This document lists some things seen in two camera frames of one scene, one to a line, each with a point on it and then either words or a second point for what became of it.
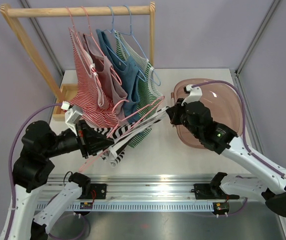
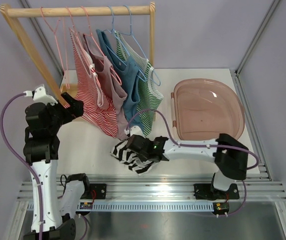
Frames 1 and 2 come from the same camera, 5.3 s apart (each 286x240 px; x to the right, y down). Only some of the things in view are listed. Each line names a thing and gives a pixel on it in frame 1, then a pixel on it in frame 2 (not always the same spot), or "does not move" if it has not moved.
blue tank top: x=128 y=76 does not move
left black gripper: x=89 y=139 → x=75 y=110
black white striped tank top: x=122 y=134 → x=131 y=158
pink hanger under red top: x=75 y=32 does not move
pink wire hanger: x=96 y=160 → x=54 y=32
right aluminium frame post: x=269 y=11 does not move
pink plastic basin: x=222 y=100 does not move
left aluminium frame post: x=44 y=41 does not move
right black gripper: x=175 y=111 → x=142 y=158
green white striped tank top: x=151 y=100 does not move
